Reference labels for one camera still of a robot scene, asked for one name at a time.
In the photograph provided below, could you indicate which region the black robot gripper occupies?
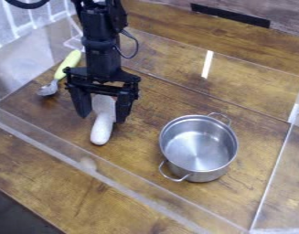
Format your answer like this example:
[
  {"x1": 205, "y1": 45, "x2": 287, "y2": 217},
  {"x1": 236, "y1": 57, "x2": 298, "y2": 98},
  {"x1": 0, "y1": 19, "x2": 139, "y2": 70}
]
[{"x1": 64, "y1": 37, "x2": 140, "y2": 123}]

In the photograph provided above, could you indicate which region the clear acrylic enclosure wall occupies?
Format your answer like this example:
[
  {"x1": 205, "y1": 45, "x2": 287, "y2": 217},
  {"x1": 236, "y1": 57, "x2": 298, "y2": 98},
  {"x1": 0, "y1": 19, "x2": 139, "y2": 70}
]
[{"x1": 0, "y1": 108, "x2": 299, "y2": 234}]

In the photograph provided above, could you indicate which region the yellow-green handled metal spoon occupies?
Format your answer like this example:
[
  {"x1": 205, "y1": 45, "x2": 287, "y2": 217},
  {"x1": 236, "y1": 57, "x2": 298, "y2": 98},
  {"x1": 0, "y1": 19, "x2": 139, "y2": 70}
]
[{"x1": 36, "y1": 49, "x2": 81, "y2": 96}]

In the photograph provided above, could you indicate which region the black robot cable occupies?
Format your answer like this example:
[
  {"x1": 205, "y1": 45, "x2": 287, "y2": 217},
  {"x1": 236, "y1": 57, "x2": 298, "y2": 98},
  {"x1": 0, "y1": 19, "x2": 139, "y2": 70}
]
[{"x1": 113, "y1": 28, "x2": 139, "y2": 60}]

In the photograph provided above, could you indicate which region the silver metal pot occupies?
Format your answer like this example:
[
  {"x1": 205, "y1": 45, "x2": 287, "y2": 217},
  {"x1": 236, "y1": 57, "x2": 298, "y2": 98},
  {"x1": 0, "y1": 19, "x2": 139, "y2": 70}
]
[{"x1": 159, "y1": 112, "x2": 237, "y2": 183}]

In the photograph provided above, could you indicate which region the clear acrylic triangular stand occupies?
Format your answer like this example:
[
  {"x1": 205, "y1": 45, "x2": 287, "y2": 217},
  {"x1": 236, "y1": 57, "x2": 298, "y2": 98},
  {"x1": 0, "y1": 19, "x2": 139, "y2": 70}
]
[{"x1": 64, "y1": 18, "x2": 85, "y2": 52}]

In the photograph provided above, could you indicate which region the black strip on table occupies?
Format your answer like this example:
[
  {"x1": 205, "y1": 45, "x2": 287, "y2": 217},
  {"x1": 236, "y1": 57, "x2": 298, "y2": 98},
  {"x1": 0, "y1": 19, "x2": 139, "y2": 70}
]
[{"x1": 191, "y1": 3, "x2": 271, "y2": 28}]

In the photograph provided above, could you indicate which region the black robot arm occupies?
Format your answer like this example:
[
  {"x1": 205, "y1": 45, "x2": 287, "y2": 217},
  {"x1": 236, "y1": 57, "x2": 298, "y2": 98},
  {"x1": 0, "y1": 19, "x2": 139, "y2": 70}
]
[{"x1": 64, "y1": 0, "x2": 140, "y2": 123}]

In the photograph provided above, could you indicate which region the white plush mushroom red cap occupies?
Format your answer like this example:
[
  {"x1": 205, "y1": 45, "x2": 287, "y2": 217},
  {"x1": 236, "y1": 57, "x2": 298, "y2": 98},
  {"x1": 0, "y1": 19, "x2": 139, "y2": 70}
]
[{"x1": 90, "y1": 94, "x2": 116, "y2": 145}]

